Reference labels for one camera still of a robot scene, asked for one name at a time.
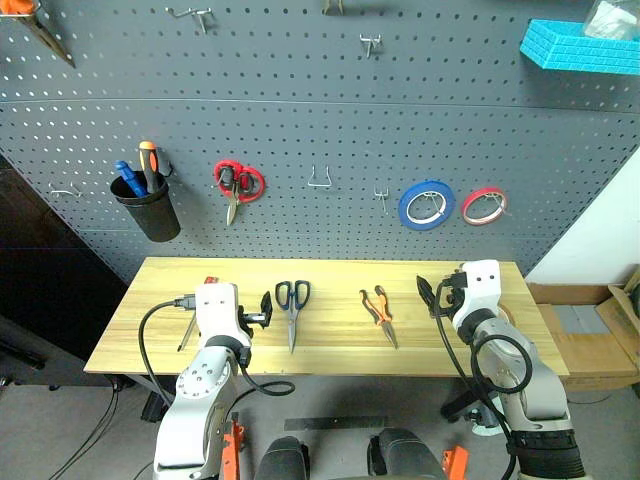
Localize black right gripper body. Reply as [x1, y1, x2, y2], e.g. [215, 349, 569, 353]
[439, 268, 470, 315]

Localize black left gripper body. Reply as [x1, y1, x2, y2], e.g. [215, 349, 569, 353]
[237, 304, 264, 347]

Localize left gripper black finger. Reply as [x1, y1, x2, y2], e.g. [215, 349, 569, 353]
[259, 290, 275, 329]

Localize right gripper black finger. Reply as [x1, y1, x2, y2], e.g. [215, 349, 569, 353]
[416, 274, 437, 319]

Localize blue black handled scissors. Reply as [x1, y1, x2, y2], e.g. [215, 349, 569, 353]
[274, 279, 312, 355]

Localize orange needle nose pliers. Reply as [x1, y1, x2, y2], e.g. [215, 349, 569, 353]
[359, 285, 400, 351]

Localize grey pegboard wall panel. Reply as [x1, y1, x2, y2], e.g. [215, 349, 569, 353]
[0, 0, 640, 286]

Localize red tape roll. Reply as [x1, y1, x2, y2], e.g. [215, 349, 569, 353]
[460, 186, 508, 227]

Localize blue tape roll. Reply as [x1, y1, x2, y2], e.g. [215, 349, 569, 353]
[397, 180, 457, 232]

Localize black table foot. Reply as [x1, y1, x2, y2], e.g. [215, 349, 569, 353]
[439, 387, 502, 437]

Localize black table leg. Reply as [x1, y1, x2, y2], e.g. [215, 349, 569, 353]
[110, 373, 174, 422]

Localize orange clamp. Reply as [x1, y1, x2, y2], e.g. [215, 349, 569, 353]
[221, 419, 247, 480]

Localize grey foam pad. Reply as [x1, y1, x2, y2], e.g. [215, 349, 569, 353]
[551, 304, 610, 335]

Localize dark metal ruler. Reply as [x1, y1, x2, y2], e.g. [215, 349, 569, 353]
[283, 415, 389, 432]

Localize dark rounded shape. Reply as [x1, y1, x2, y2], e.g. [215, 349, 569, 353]
[368, 426, 448, 480]
[256, 435, 313, 480]

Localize brown cardboard box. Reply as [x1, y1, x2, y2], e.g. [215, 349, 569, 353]
[523, 281, 640, 393]

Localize black plastic cup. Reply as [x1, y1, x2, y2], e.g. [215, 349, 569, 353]
[109, 169, 182, 244]

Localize clear plastic bag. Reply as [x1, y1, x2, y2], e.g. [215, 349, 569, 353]
[582, 0, 640, 42]

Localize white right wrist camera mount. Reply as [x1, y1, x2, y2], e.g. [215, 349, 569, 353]
[451, 259, 503, 332]

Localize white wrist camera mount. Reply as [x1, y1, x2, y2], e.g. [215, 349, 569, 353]
[193, 282, 240, 351]
[451, 259, 503, 332]

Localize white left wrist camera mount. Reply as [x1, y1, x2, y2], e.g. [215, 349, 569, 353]
[193, 282, 240, 351]

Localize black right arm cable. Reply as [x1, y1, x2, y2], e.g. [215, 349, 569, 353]
[432, 279, 532, 480]

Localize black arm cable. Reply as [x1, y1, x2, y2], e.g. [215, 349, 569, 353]
[138, 294, 297, 407]
[432, 279, 532, 480]

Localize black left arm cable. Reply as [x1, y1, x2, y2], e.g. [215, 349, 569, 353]
[138, 294, 297, 407]

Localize red handled scissors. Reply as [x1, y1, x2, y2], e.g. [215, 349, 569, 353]
[213, 159, 267, 227]

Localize silver wire loop hook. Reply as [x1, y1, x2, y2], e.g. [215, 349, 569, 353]
[306, 165, 335, 191]

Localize orange bracket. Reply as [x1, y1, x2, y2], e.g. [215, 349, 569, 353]
[441, 445, 470, 480]

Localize thin black floor cable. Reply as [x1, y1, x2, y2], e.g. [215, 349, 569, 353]
[47, 378, 124, 480]

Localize blue handled screwdriver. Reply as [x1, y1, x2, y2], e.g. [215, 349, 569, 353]
[114, 159, 147, 197]

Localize orange black handled screwdriver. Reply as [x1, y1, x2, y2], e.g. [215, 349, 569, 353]
[138, 140, 162, 194]

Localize orange handled garden shears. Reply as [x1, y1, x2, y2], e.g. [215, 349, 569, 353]
[0, 0, 77, 70]

